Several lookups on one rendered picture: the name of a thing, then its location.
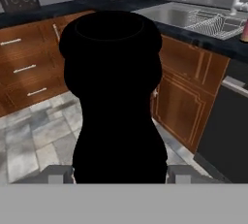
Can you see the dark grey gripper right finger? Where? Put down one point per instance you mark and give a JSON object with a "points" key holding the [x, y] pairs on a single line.
{"points": [[182, 173]]}

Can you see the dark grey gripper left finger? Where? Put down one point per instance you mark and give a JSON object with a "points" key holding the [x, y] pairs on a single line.
{"points": [[58, 173]]}

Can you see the wooden panel under sink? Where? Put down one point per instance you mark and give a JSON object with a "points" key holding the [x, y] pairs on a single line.
{"points": [[190, 63]]}

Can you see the red bottle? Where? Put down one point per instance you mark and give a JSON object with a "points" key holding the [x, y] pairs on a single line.
{"points": [[244, 32]]}

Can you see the steel sink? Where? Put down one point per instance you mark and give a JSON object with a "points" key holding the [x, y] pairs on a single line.
{"points": [[168, 16]]}

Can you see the black dishwasher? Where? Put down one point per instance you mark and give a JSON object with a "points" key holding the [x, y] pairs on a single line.
{"points": [[226, 131]]}

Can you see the wooden cupboard door with trim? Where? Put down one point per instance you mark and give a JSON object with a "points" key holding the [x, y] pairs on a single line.
{"points": [[180, 111]]}

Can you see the wooden drawer front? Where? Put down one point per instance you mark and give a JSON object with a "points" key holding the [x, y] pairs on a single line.
{"points": [[22, 32], [38, 100], [29, 59]]}

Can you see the black round-topped object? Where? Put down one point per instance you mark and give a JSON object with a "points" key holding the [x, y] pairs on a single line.
{"points": [[113, 98]]}

